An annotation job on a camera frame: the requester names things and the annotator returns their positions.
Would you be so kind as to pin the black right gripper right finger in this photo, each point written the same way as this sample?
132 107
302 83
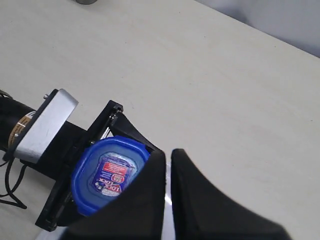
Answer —
202 212

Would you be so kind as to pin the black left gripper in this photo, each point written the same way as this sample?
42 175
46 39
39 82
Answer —
61 156

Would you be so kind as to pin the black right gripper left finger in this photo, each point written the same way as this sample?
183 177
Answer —
137 214

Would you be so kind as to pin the clear tall plastic container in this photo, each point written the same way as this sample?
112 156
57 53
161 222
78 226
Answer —
167 196

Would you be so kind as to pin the blue container lid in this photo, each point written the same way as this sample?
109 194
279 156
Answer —
104 171

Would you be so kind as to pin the stainless steel cup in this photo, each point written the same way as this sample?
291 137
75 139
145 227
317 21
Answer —
85 2

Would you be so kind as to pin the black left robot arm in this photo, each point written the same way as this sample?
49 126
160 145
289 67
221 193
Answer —
14 117

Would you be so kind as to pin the white rectangular tray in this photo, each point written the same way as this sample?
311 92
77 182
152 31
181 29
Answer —
51 235

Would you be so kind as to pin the white backdrop curtain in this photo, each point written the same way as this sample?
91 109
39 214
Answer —
296 22

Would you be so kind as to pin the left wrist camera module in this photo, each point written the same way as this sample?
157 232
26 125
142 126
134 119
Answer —
44 125

